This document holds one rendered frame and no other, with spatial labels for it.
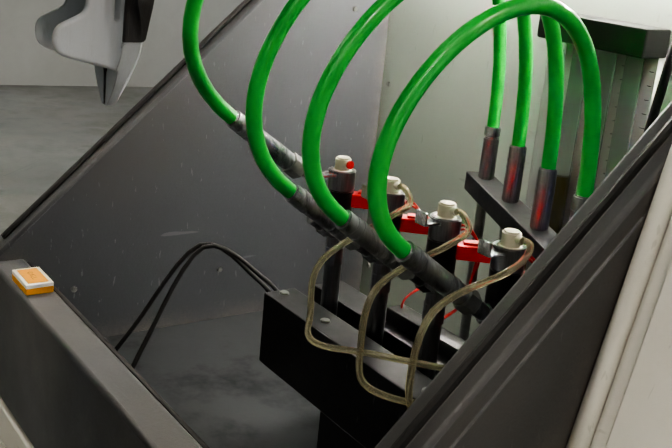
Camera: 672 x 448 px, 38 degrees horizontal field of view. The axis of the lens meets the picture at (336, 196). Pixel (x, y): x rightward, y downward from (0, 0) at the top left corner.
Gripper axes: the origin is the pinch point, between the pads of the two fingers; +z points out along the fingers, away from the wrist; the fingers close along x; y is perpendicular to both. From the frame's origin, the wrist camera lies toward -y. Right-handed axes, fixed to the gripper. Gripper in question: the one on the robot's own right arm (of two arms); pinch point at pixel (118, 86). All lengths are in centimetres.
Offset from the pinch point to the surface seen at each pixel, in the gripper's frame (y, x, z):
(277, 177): -15.9, -3.3, 8.8
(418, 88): -16.9, 12.6, -2.0
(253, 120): -13.2, -3.4, 3.7
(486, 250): -26.0, 12.4, 11.2
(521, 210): -43.8, -1.1, 13.7
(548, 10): -28.6, 12.7, -7.7
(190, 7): -11.2, -11.8, -4.3
